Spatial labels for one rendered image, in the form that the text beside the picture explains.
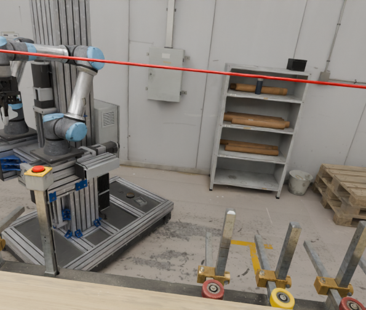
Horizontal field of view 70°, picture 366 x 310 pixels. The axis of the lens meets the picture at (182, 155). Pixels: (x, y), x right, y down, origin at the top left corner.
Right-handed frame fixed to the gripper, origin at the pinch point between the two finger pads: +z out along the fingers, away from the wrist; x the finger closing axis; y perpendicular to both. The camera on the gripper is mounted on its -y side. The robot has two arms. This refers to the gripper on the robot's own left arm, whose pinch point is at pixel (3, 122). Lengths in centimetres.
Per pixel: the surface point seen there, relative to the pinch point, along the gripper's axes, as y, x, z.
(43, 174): -4.8, -38.4, 10.0
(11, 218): -4.8, -1.2, 47.6
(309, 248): 74, -126, 47
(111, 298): -7, -77, 42
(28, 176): -8.4, -34.4, 10.9
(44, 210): -5.3, -36.2, 26.5
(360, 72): 342, -115, -27
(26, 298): -24, -56, 42
